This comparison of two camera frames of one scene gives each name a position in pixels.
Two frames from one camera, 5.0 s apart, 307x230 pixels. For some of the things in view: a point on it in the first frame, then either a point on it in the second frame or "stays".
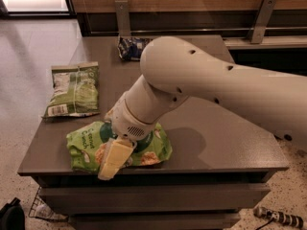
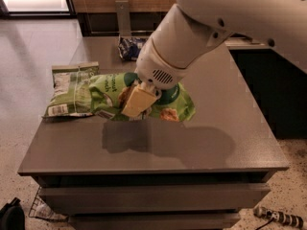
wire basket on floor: x=40 y=209 stays
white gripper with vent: x=125 y=124 → x=155 y=68
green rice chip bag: x=87 y=147 → x=106 y=98
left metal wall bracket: x=122 y=9 stays
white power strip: x=278 y=216 stays
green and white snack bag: x=76 y=90 stays
